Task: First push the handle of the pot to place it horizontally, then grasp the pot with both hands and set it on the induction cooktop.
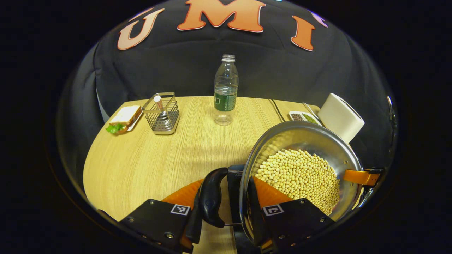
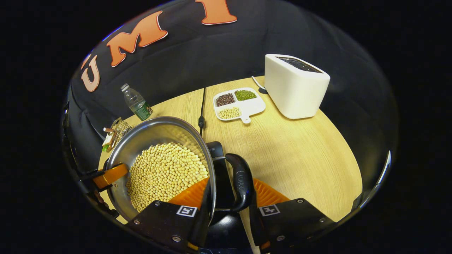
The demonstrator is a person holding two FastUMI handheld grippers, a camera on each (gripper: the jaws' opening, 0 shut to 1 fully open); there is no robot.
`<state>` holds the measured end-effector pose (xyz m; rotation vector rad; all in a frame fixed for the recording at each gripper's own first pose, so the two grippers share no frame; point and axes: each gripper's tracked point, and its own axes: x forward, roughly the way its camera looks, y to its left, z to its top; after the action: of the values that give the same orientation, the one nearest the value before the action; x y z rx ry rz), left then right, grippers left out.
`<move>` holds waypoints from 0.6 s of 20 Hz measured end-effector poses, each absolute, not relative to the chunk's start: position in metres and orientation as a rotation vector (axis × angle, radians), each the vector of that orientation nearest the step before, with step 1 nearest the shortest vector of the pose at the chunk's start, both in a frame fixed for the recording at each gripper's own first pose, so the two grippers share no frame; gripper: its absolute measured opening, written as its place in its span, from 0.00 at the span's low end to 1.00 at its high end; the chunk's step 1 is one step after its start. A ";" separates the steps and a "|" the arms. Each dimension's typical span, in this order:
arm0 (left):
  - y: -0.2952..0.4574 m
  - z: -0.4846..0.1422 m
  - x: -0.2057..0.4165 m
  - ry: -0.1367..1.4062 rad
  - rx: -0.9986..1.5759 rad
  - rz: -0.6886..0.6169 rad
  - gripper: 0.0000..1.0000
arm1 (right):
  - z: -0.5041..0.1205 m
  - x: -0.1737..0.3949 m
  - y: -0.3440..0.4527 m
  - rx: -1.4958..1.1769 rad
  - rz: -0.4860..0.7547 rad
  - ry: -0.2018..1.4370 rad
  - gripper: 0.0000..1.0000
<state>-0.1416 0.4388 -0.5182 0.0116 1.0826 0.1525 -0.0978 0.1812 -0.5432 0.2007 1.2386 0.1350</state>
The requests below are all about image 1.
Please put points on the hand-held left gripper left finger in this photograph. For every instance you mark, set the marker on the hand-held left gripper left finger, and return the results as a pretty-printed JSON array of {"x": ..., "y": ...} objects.
[{"x": 193, "y": 231}]

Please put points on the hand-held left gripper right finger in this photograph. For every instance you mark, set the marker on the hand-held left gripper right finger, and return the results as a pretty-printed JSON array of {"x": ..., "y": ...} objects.
[{"x": 255, "y": 218}]

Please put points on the black backdrop cloth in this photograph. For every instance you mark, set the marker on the black backdrop cloth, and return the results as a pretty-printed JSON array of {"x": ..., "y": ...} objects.
[{"x": 268, "y": 70}]

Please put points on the shaker with wooden cap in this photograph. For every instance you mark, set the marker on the shaker with wooden cap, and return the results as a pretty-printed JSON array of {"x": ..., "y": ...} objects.
[{"x": 159, "y": 104}]

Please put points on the sandwich with lettuce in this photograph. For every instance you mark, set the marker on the sandwich with lettuce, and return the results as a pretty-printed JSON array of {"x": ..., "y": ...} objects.
[{"x": 123, "y": 116}]

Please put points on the small white plate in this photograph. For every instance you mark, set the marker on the small white plate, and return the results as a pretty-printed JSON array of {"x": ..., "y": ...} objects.
[{"x": 137, "y": 121}]

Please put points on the clear plastic water bottle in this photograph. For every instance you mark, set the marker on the clear plastic water bottle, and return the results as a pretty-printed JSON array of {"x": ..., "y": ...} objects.
[{"x": 226, "y": 102}]

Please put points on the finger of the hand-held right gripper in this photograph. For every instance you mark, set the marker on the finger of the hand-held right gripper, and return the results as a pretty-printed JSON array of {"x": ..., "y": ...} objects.
[{"x": 360, "y": 176}]

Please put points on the white toaster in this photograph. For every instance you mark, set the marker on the white toaster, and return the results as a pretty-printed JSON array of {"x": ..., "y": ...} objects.
[{"x": 340, "y": 118}]

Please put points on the pile of soybeans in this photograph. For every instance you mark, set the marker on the pile of soybeans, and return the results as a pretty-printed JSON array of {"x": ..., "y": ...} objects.
[{"x": 300, "y": 176}]

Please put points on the white divided seasoning dish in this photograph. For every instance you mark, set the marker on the white divided seasoning dish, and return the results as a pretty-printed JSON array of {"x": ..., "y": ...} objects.
[{"x": 303, "y": 117}]

